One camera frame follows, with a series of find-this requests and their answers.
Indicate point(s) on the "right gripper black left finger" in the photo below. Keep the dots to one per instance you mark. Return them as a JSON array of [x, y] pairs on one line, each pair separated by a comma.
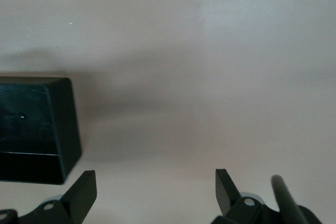
[[76, 200]]

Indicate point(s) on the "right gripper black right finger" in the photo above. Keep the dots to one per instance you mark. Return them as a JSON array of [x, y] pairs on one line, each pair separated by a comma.
[[228, 195]]

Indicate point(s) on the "black rectangular plastic box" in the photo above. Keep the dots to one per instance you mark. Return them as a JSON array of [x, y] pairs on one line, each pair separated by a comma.
[[39, 129]]

